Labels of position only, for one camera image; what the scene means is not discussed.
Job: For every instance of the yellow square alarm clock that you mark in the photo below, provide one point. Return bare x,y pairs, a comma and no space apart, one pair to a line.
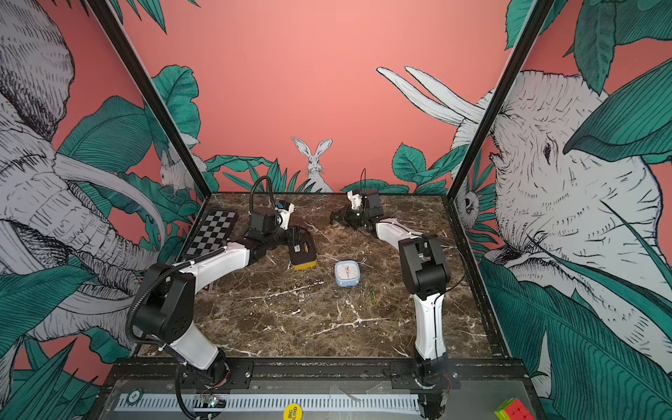
302,249

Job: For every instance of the light blue small alarm clock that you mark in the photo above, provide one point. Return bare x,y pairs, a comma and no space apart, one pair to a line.
347,273

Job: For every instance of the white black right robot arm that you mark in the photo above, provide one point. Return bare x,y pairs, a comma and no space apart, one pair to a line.
426,275

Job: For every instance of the white perforated rail strip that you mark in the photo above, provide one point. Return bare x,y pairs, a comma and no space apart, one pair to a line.
404,404

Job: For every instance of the colourful puzzle cube on ledge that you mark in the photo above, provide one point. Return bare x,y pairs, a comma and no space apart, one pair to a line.
513,409

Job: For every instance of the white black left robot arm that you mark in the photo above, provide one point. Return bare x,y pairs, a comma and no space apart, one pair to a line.
162,312

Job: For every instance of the yellow round sticker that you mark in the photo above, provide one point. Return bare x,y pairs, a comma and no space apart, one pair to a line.
293,412

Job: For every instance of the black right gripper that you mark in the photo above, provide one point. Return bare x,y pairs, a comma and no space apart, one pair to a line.
346,215

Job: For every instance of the black white chessboard box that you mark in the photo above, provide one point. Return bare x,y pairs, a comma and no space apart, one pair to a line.
212,232

